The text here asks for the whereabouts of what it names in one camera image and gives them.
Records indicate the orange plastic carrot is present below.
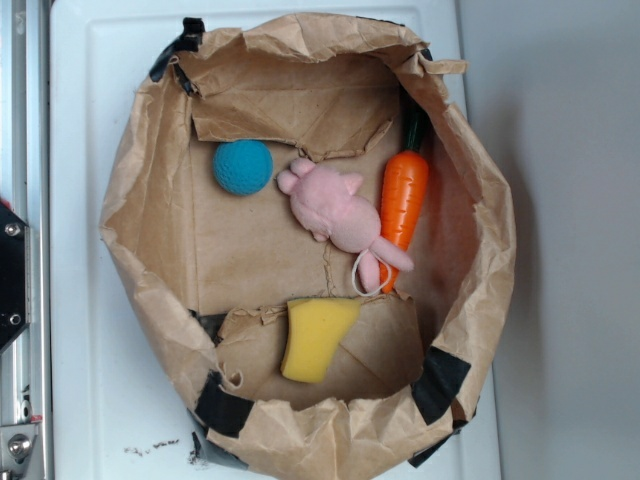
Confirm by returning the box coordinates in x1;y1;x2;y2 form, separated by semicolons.
377;107;430;294

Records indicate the black mounting plate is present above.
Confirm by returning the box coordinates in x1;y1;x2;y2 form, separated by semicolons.
0;199;29;354

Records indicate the pink plush pig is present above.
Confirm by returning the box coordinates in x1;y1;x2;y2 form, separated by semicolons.
276;158;414;296

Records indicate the blue foam ball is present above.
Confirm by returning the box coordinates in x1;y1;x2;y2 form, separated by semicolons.
212;139;273;196

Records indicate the yellow green sponge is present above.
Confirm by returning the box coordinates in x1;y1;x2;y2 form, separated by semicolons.
281;297;361;384

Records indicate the white plastic tray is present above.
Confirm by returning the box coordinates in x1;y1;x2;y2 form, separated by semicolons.
48;5;503;480

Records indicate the aluminium frame rail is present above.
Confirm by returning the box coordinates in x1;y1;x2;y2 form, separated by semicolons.
1;1;54;479

